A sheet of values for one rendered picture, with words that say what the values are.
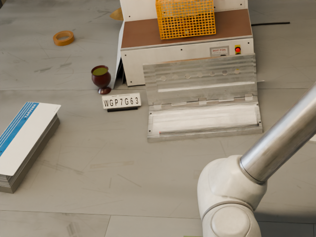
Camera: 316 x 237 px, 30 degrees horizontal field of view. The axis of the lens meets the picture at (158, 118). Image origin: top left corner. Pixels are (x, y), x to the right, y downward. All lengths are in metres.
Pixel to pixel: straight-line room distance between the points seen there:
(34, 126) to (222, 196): 0.92
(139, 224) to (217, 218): 0.47
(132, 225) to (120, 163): 0.31
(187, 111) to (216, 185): 0.69
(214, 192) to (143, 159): 0.56
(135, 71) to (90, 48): 0.44
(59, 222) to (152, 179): 0.36
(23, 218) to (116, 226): 0.34
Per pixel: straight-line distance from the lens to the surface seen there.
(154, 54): 2.47
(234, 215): 1.61
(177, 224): 1.99
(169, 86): 2.37
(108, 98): 2.46
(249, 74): 2.35
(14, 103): 2.68
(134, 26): 2.62
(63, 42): 2.96
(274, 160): 1.67
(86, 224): 2.06
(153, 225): 2.00
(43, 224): 2.11
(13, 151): 2.27
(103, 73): 2.53
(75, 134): 2.41
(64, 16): 3.23
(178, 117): 2.35
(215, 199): 1.72
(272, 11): 2.98
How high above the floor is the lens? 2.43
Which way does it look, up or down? 40 degrees down
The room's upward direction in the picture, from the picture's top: 10 degrees counter-clockwise
